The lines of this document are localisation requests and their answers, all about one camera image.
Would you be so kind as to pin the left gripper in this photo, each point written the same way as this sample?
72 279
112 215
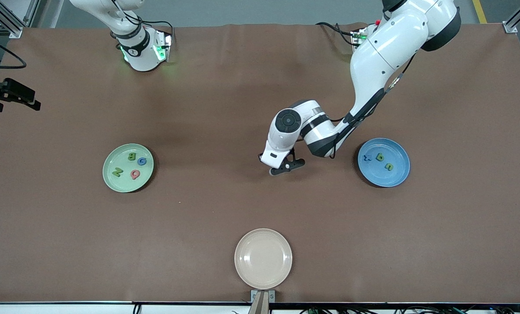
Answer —
260 155

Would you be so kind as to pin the brown table cover sheet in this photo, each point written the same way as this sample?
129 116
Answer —
242 209

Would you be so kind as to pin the blue round plate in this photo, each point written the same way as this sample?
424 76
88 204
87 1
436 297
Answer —
384 176

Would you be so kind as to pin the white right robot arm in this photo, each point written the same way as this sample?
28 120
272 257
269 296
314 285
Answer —
142 56

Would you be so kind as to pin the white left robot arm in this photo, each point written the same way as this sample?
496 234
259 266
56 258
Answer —
386 48

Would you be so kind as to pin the pink foam letter Q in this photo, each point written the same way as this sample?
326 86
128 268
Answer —
132 175

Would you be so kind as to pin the beige round plate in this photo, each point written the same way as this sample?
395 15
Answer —
263 258

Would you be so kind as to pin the green round plate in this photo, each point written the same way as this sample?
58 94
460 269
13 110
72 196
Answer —
127 185

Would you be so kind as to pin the blue foam letter G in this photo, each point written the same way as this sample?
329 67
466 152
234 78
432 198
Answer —
140 162

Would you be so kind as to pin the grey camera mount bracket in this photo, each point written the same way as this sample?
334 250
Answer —
255 296

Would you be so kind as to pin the green foam capital N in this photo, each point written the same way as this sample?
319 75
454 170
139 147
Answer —
117 172

